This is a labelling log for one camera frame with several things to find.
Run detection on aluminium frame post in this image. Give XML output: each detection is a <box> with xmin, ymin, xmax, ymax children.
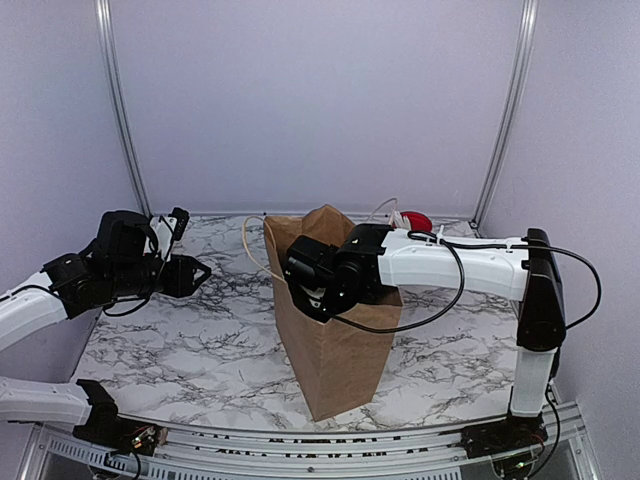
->
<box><xmin>94</xmin><ymin>0</ymin><xmax>152</xmax><ymax>217</ymax></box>
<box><xmin>471</xmin><ymin>0</ymin><xmax>539</xmax><ymax>229</ymax></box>

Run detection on white wrapped stirrers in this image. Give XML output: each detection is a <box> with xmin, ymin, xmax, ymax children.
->
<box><xmin>389</xmin><ymin>210</ymin><xmax>411</xmax><ymax>230</ymax></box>

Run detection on aluminium front rail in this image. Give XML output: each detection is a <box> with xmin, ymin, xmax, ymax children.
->
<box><xmin>17</xmin><ymin>402</ymin><xmax>602</xmax><ymax>479</ymax></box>

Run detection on brown paper bag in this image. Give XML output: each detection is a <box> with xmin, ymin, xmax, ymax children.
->
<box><xmin>262</xmin><ymin>205</ymin><xmax>394</xmax><ymax>422</ymax></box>

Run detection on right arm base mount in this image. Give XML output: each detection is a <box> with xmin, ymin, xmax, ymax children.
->
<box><xmin>460</xmin><ymin>415</ymin><xmax>548</xmax><ymax>459</ymax></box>

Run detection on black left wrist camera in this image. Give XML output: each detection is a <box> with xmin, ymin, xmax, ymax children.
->
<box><xmin>91</xmin><ymin>207</ymin><xmax>190</xmax><ymax>263</ymax></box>

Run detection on left aluminium frame post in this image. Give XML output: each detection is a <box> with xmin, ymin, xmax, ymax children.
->
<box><xmin>94</xmin><ymin>0</ymin><xmax>152</xmax><ymax>217</ymax></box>

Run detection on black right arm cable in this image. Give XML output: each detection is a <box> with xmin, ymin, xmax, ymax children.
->
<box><xmin>329</xmin><ymin>229</ymin><xmax>601</xmax><ymax>334</ymax></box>

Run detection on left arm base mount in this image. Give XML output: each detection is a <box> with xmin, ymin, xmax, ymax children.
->
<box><xmin>72</xmin><ymin>414</ymin><xmax>163</xmax><ymax>456</ymax></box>

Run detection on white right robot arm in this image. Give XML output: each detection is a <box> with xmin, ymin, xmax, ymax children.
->
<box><xmin>283</xmin><ymin>223</ymin><xmax>567</xmax><ymax>448</ymax></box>

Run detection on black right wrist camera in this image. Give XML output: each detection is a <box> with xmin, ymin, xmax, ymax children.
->
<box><xmin>284</xmin><ymin>235</ymin><xmax>338</xmax><ymax>290</ymax></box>

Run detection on red plastic cup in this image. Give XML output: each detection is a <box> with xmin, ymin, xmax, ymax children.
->
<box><xmin>400</xmin><ymin>211</ymin><xmax>433</xmax><ymax>232</ymax></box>

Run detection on right aluminium frame post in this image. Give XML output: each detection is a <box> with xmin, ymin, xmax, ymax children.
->
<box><xmin>471</xmin><ymin>0</ymin><xmax>539</xmax><ymax>229</ymax></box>

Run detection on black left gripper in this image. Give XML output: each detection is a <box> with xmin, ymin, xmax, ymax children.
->
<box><xmin>108</xmin><ymin>253</ymin><xmax>211</xmax><ymax>298</ymax></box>

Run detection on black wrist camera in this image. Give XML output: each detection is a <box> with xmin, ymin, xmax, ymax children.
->
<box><xmin>91</xmin><ymin>207</ymin><xmax>190</xmax><ymax>263</ymax></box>
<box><xmin>284</xmin><ymin>235</ymin><xmax>338</xmax><ymax>290</ymax></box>

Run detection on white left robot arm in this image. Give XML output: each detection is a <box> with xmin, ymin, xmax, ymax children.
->
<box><xmin>1</xmin><ymin>254</ymin><xmax>211</xmax><ymax>445</ymax></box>

